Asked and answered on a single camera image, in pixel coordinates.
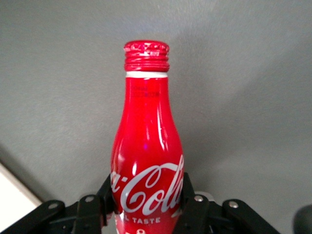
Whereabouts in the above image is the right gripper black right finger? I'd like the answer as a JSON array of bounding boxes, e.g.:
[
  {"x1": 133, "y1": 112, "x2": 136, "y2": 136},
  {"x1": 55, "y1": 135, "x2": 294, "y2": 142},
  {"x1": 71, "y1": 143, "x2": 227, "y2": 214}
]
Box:
[{"x1": 175, "y1": 171, "x2": 281, "y2": 234}]

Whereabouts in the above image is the beige plastic tray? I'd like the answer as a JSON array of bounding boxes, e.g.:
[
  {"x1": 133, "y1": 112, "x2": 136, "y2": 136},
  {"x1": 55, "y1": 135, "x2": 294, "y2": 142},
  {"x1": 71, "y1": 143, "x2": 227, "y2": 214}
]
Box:
[{"x1": 0, "y1": 161, "x2": 43, "y2": 221}]

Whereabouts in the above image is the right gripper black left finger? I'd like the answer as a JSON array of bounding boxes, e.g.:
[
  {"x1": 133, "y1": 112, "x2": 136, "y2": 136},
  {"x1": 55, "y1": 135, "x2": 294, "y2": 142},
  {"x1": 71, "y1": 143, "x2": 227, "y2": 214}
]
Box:
[{"x1": 0, "y1": 174, "x2": 115, "y2": 234}]

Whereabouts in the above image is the red coke bottle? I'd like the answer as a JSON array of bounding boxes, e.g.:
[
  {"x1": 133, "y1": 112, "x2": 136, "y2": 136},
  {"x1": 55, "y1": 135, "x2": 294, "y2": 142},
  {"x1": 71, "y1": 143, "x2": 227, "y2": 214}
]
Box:
[{"x1": 110, "y1": 40, "x2": 185, "y2": 234}]

